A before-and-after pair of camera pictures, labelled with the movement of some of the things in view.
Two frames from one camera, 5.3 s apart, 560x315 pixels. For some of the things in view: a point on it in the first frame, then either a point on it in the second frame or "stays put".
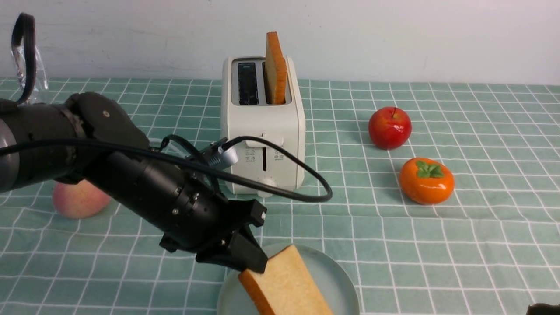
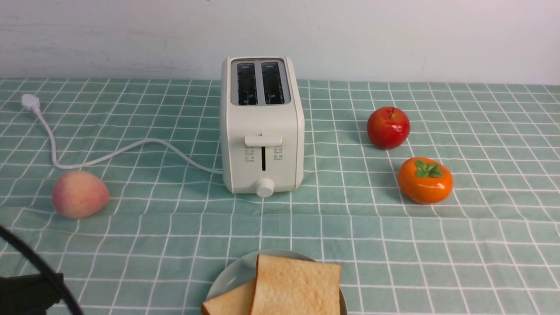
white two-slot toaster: x=244 y=114 stays put
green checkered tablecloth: x=437 y=198 stays put
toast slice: x=276 y=70 → x=287 y=286
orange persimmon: x=427 y=181 stays put
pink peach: x=83 y=200 stays put
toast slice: x=288 y=285 → x=238 y=301
